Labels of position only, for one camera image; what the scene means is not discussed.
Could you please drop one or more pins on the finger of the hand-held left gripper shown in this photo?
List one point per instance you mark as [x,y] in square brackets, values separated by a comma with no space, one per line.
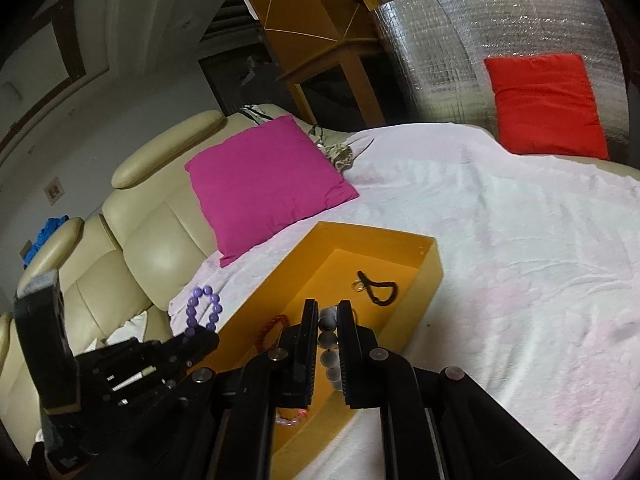
[177,372]
[195,346]

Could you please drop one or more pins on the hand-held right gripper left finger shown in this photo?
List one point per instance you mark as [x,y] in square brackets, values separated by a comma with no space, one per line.
[310,345]

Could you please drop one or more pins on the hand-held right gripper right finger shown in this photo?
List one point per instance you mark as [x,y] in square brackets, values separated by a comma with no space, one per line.
[346,350]

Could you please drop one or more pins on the orange box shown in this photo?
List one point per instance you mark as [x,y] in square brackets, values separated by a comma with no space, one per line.
[350,240]

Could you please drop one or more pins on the white cloth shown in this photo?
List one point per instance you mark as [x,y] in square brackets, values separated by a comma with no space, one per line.
[135,327]

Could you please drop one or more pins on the blue cloth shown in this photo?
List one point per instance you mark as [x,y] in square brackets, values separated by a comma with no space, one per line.
[42,240]

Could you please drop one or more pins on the beige leather sofa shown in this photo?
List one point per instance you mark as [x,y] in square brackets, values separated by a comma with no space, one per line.
[150,230]

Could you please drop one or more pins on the magenta pillow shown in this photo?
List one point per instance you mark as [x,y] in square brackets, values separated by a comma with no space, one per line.
[265,185]

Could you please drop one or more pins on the pale pink blanket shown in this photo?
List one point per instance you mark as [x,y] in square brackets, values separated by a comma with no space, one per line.
[500,235]

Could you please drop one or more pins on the dried plant sprig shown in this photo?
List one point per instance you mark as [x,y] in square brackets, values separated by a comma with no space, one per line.
[340,155]

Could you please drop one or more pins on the silver foil mat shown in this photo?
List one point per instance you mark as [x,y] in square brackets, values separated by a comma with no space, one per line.
[440,50]

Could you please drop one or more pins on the red pillow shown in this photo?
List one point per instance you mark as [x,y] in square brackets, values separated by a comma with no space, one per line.
[545,105]

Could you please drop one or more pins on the wooden table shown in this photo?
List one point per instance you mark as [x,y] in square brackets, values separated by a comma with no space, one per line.
[310,5]

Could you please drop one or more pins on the wall switch plate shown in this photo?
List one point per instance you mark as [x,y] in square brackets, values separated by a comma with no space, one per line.
[53,191]

